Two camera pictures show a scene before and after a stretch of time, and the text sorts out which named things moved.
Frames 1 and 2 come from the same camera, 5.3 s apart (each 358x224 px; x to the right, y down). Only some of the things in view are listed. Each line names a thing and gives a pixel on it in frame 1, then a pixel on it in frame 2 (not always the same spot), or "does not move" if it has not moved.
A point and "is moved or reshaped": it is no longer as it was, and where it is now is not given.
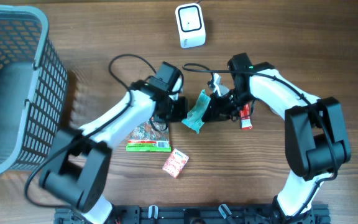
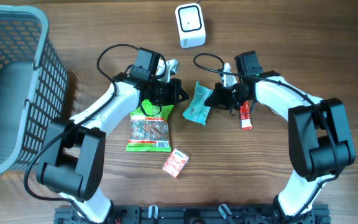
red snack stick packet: (245, 122) does not move
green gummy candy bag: (145, 137) does not move
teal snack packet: (194, 118) is moved or reshaped
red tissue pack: (176, 163) does not move
